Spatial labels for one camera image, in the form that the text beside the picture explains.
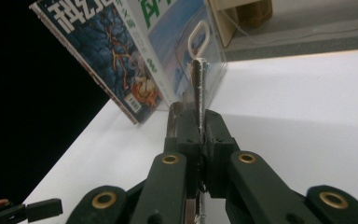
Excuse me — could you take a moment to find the white magazine with picture grid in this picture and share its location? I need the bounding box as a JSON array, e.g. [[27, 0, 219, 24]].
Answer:
[[115, 0, 227, 110]]

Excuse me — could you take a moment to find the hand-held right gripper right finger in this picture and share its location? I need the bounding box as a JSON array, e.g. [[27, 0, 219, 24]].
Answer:
[[202, 108, 241, 200]]

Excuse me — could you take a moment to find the blue magazine with purple back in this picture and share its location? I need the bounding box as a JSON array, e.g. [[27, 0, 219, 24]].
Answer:
[[29, 0, 166, 125]]

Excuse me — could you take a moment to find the dark magazine with red shape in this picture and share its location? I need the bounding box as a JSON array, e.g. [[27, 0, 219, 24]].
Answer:
[[189, 57, 210, 224]]

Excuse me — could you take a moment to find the clear acrylic magazine rack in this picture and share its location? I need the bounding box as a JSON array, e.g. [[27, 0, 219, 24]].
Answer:
[[155, 0, 227, 113]]

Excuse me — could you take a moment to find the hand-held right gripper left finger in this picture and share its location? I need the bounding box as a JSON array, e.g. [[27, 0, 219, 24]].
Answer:
[[163, 102, 205, 200]]

